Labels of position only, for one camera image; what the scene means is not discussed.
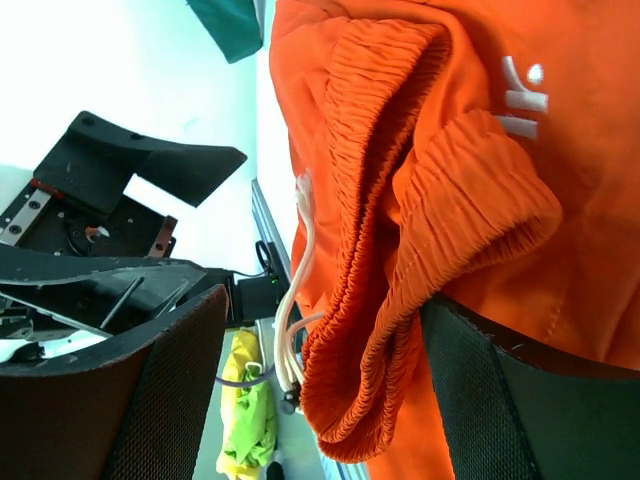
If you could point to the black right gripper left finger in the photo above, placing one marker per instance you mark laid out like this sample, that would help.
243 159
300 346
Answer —
130 407

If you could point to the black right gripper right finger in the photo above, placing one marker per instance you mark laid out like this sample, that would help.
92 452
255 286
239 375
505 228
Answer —
515 408

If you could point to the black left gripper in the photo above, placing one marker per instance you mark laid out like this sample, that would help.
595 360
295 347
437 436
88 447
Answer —
115 282

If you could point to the teal green shorts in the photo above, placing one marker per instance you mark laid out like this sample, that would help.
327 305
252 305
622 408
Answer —
232 24

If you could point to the orange shorts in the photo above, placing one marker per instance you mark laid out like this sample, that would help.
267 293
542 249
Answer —
488 150

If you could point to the yellow green cloth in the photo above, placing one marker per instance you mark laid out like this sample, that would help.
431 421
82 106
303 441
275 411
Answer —
247 411

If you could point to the left side table rail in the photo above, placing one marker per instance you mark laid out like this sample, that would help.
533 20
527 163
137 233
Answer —
270 225

